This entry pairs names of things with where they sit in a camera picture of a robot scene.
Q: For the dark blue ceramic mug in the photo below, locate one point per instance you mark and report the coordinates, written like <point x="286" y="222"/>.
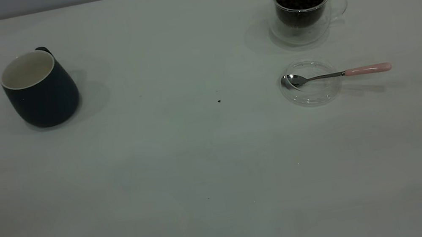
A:
<point x="45" y="99"/>

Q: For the clear glass saucer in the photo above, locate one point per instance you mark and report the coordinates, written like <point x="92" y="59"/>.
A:
<point x="314" y="94"/>

